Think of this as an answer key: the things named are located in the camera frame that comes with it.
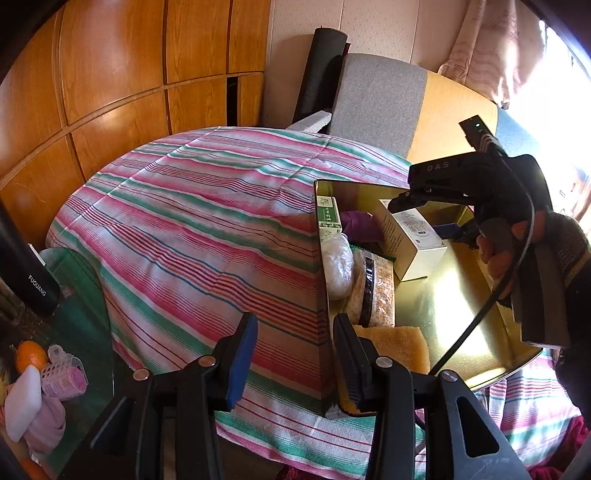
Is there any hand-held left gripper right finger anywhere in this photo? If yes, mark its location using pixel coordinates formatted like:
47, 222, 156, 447
332, 314, 532, 480

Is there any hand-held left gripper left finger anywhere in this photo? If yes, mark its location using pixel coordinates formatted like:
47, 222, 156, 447
60, 312, 259, 480

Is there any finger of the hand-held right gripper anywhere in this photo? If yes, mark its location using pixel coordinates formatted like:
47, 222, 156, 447
387, 191, 469, 214
434, 220, 483, 250

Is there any beige and white carton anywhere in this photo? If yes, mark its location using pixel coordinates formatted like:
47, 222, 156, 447
372, 198, 448, 282

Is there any large yellow sponge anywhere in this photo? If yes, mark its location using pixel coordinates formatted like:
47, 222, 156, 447
353, 324, 431, 376

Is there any gold metal tin box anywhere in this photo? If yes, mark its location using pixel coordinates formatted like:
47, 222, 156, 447
313, 179, 544, 418

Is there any purple cloth item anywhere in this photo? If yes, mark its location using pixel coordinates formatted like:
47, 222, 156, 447
341, 210, 384, 243

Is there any cracker snack packet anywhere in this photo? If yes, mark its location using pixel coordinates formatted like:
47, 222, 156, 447
344, 247, 397, 328

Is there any white plastic bag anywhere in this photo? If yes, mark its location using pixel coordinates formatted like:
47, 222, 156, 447
322, 233, 355, 301

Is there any small green white box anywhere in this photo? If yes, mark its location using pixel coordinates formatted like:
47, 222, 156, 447
315, 196, 343, 243

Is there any person's right forearm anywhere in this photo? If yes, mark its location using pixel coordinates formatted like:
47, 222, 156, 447
540, 212, 591, 416

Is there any person's right hand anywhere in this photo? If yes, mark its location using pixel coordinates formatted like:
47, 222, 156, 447
478, 215, 550, 287

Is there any window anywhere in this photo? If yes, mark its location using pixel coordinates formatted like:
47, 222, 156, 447
508, 18, 591, 185

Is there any grey yellow blue upholstered headboard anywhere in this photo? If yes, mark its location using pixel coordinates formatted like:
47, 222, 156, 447
330, 53, 546, 185

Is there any pink patterned curtain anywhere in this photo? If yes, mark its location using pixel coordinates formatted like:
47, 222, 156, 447
438, 0, 546, 109

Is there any green glass table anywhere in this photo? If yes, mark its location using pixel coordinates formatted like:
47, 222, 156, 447
37, 247, 139, 480

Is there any pink green striped cloth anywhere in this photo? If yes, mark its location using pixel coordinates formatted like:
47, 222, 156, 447
45, 128, 583, 480

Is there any black rolled mat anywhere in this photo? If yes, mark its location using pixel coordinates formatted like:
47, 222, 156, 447
293, 28, 347, 125

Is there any pink plastic hair roller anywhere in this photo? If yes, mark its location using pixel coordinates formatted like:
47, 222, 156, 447
41, 344, 88, 401

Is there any black vacuum bottle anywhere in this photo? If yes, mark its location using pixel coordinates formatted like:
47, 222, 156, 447
0, 198, 61, 317

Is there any red blanket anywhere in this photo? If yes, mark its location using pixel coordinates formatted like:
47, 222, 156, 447
531, 415, 591, 480

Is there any wooden wardrobe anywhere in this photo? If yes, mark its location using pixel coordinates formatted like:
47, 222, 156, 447
0, 0, 273, 250

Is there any black cable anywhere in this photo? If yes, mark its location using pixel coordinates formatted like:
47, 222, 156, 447
427, 138, 536, 377

